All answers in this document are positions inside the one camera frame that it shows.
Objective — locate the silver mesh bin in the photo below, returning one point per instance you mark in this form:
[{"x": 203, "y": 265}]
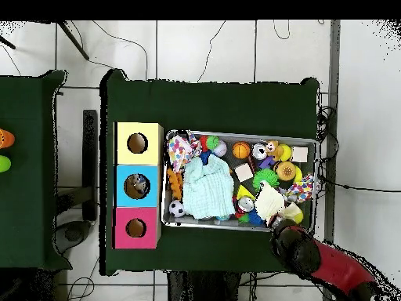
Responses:
[{"x": 219, "y": 224}]

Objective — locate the polka dot paper napkin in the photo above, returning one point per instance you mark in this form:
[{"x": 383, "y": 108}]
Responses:
[{"x": 180, "y": 150}]

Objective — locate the cream muslin cloth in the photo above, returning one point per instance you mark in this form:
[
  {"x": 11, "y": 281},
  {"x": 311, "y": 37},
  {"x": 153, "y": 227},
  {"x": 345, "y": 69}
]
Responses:
[{"x": 269, "y": 202}]

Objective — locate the black panel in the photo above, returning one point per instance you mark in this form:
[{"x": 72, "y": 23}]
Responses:
[{"x": 90, "y": 141}]

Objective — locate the green plastic object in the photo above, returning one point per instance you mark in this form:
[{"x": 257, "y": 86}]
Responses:
[{"x": 3, "y": 165}]

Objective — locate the green spiky ball with eyes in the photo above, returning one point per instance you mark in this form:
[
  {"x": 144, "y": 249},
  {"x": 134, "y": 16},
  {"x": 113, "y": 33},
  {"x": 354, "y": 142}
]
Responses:
[{"x": 265, "y": 178}]

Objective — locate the light blue muslin cloth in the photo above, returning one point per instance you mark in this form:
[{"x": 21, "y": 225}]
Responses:
[{"x": 206, "y": 188}]

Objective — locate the small orange basketball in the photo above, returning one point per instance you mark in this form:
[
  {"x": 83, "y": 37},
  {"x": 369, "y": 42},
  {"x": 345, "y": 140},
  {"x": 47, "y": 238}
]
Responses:
[{"x": 241, "y": 150}]

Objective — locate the brown monkey plush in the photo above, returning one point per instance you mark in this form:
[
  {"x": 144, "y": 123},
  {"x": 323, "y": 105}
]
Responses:
[{"x": 274, "y": 149}]

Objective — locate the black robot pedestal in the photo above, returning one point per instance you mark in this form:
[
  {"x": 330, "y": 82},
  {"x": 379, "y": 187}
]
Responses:
[{"x": 203, "y": 288}]

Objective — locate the small soccer ball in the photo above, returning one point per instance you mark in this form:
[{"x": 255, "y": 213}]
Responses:
[{"x": 177, "y": 208}]

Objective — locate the grey round base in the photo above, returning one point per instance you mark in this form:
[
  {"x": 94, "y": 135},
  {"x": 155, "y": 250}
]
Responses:
[{"x": 73, "y": 233}]

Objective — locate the pale wooden cube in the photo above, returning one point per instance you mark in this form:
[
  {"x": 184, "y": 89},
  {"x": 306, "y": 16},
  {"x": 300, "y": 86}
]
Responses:
[{"x": 243, "y": 172}]

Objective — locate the wooden box with three holes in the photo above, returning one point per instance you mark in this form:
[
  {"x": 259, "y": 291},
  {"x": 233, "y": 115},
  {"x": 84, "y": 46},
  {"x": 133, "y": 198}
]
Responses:
[{"x": 150, "y": 150}]

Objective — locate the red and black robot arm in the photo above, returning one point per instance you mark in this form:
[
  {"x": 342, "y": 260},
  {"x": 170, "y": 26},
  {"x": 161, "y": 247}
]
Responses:
[{"x": 338, "y": 266}]

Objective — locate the black tripod leg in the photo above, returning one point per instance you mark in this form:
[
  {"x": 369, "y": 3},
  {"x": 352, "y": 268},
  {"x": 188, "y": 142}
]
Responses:
[
  {"x": 73, "y": 40},
  {"x": 7, "y": 43}
]

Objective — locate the dark green table cloth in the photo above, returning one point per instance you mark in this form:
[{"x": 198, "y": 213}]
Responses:
[
  {"x": 219, "y": 106},
  {"x": 28, "y": 203}
]

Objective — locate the orange plastic object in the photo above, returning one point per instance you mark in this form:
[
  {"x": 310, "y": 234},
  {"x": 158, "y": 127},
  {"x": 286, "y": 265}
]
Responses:
[{"x": 6, "y": 139}]

